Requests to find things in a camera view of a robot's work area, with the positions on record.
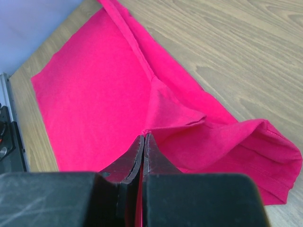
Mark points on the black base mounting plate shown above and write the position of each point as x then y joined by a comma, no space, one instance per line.
11,148

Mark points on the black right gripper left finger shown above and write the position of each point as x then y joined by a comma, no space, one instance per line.
75,199

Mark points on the pink red t shirt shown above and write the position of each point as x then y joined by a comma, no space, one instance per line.
112,82

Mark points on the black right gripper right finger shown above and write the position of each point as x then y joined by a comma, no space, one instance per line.
174,199

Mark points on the aluminium frame rail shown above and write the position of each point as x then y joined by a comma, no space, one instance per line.
7,99

